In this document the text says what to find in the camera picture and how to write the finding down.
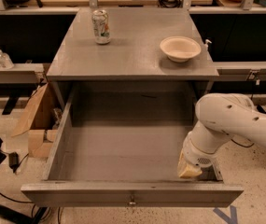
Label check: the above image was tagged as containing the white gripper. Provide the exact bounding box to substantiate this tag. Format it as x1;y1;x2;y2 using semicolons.
177;121;232;178

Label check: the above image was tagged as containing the grey top drawer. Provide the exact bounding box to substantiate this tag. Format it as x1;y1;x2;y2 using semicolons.
21;88;243;207

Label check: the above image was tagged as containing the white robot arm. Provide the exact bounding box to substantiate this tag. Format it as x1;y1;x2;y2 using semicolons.
177;93;266;178

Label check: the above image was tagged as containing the grey wooden drawer cabinet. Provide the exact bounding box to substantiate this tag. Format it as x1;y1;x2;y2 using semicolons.
48;7;218;126

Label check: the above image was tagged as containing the white paper bowl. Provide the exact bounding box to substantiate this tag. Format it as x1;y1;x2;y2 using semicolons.
160;36;202;63

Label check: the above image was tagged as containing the small white pump bottle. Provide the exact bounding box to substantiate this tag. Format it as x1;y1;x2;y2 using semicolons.
204;39;212;50

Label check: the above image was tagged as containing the brown cardboard box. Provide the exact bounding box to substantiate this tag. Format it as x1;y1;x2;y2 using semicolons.
11;83;60;158

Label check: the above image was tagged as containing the black power adapter left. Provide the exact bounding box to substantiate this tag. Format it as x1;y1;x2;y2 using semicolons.
8;152;19;169

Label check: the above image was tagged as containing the white green soda can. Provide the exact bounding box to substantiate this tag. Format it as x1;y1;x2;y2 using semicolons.
91;9;110;45

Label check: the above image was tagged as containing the black stand base left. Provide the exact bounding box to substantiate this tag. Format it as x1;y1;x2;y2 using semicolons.
0;204;47;224

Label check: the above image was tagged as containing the clear sanitizer bottle right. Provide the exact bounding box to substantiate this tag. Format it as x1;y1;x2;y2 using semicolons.
0;49;14;69

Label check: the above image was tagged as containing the black cable right floor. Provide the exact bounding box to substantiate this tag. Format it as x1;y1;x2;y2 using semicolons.
230;103;266;148

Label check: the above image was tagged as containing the black coiled cable left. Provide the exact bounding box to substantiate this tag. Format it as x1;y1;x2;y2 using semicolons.
0;181;65;224

